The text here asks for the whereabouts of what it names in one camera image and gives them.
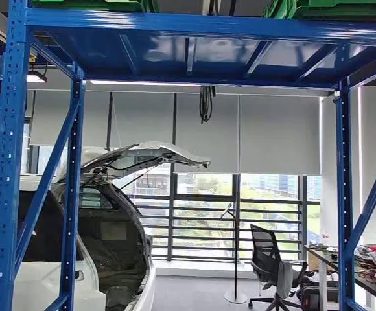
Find grey roller blind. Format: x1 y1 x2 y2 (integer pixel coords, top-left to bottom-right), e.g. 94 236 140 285
239 95 321 176
176 93 240 175
112 92 174 149
29 90 111 147

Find grey garment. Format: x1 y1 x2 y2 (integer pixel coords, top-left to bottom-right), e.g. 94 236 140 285
276 260 294 300

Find desk clutter pile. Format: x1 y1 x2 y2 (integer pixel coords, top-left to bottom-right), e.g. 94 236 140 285
353 244 376 284

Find grey window railing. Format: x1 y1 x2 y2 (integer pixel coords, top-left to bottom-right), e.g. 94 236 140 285
123 195 322 262

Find black mesh office chair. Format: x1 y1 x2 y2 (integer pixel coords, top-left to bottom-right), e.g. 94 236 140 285
248 223 309 311

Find white paper pile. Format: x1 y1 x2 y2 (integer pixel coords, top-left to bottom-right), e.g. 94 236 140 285
308 242 337 254

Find black equipment case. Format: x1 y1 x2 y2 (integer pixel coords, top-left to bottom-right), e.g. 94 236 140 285
300 281 339 311

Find white cloth bundle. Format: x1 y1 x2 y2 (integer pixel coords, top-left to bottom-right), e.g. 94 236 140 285
306 270 339 285

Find black desk white legs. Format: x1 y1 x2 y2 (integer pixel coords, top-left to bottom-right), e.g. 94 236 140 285
304 244 376 311

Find white car body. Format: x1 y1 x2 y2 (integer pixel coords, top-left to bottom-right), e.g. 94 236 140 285
0 141 212 311

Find green plastic crate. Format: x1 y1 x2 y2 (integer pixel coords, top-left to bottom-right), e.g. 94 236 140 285
30 0 159 13
263 0 376 20

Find black hanging cable bundle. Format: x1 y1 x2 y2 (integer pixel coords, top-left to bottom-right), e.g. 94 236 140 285
199 85 217 124

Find black floor stand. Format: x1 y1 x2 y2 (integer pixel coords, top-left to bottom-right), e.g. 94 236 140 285
220 202 248 305

